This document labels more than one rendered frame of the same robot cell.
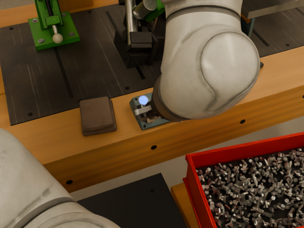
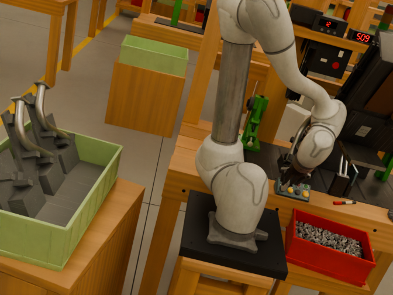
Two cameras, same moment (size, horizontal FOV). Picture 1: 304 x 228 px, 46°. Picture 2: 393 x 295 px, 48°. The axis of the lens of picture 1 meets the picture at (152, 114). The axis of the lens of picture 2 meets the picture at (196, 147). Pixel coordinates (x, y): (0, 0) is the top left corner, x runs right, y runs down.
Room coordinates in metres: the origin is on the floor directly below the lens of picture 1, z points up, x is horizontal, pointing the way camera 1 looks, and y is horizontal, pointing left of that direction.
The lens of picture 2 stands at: (-1.21, -0.16, 1.83)
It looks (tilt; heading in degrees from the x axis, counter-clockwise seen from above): 25 degrees down; 19
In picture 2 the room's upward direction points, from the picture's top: 15 degrees clockwise
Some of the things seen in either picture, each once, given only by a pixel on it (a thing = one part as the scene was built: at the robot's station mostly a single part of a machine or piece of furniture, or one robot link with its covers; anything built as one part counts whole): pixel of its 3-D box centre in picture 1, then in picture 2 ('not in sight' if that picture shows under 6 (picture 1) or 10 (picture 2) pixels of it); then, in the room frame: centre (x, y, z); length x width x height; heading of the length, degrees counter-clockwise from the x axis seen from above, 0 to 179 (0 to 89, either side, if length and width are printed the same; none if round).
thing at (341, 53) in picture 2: not in sight; (328, 58); (1.10, 0.08, 1.42); 0.17 x 0.12 x 0.15; 111
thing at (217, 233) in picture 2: not in sight; (238, 227); (0.14, 0.06, 0.92); 0.22 x 0.18 x 0.06; 112
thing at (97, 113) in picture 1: (97, 114); not in sight; (0.57, 0.13, 0.91); 0.10 x 0.08 x 0.03; 11
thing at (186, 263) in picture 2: not in sight; (227, 245); (0.13, 0.08, 0.83); 0.32 x 0.32 x 0.04; 22
